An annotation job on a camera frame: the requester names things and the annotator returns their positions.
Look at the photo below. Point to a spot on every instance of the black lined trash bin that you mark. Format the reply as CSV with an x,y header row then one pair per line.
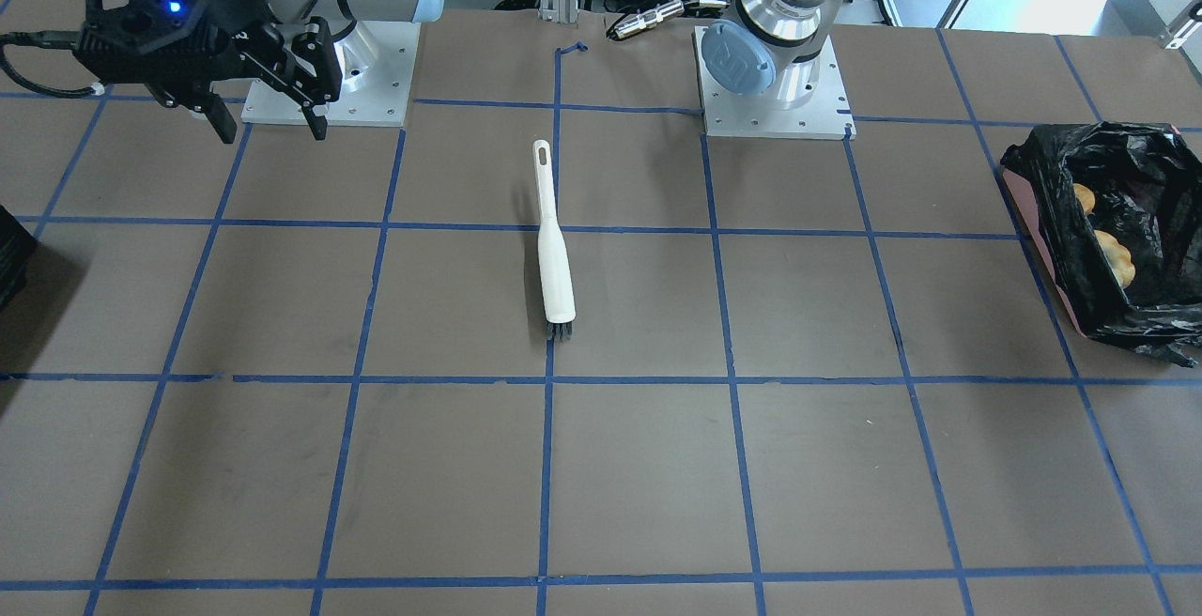
x,y
1146,181

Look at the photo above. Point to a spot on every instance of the white hand brush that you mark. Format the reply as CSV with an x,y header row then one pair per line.
x,y
556,284

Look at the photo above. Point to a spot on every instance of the silver cable connector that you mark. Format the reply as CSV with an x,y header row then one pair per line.
x,y
631,25

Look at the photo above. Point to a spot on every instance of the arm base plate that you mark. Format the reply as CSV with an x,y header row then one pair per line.
x,y
811,104
378,60

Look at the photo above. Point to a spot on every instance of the brown bread roll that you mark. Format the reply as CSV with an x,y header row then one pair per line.
x,y
1118,258

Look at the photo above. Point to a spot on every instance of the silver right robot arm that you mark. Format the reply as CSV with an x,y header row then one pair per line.
x,y
341,15

